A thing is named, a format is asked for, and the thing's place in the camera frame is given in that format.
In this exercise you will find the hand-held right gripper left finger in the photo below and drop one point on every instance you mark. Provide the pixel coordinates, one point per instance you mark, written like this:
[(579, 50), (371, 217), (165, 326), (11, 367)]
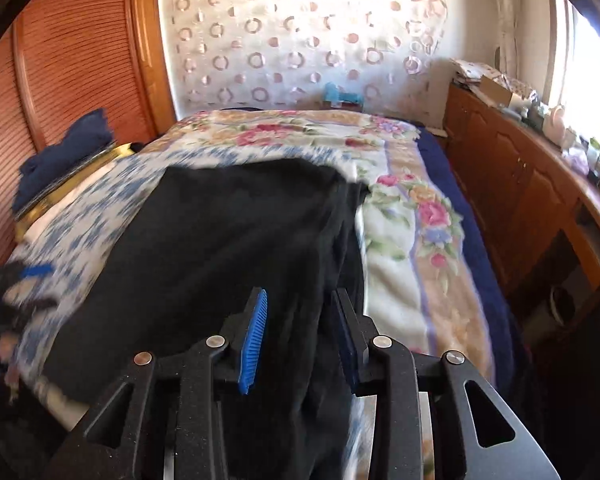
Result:
[(252, 345)]

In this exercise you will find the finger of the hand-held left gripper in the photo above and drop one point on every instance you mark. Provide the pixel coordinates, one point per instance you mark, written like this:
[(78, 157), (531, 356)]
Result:
[(36, 272), (35, 309)]

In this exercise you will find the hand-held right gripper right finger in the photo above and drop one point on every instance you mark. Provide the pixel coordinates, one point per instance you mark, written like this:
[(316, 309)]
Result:
[(347, 350)]

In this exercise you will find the black printed t-shirt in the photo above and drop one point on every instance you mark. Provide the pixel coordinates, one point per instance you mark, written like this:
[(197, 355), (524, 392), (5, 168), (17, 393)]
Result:
[(230, 240)]

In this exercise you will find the pile of dark blue clothes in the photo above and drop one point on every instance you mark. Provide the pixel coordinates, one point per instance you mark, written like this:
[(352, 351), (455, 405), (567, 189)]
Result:
[(65, 160)]

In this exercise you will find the floral blanket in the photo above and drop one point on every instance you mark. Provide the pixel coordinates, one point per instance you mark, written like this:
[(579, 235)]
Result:
[(405, 270)]

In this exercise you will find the gold framed board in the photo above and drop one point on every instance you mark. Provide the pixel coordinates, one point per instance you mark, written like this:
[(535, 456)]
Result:
[(105, 153)]

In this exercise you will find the dark blue bedsheet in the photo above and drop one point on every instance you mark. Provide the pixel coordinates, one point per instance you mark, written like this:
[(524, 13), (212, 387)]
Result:
[(462, 200)]

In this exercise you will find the wooden louvred wardrobe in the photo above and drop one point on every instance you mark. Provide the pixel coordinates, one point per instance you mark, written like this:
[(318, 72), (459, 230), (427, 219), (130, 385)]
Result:
[(80, 60)]

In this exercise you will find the grey pipe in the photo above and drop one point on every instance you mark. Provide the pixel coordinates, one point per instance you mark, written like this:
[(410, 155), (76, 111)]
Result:
[(562, 305)]

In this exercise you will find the wooden sideboard cabinet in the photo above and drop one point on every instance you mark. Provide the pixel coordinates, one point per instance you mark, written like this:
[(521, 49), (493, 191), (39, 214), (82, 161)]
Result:
[(505, 170)]

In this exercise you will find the light blue toy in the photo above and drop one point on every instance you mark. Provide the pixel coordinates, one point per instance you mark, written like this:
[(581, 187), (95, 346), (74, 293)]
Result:
[(341, 95)]

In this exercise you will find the white teapot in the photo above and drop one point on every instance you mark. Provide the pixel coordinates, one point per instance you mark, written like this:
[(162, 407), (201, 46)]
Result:
[(556, 121)]

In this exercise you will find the patterned wrapping paper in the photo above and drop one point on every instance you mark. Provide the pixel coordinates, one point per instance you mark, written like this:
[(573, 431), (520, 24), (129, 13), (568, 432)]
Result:
[(522, 89)]

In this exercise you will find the white curtain with circles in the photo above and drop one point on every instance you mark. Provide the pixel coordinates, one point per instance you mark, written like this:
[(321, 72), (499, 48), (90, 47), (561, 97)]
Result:
[(305, 35)]

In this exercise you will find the white lace window curtain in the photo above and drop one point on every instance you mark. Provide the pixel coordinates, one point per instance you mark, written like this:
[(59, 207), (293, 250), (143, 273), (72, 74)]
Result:
[(507, 5)]

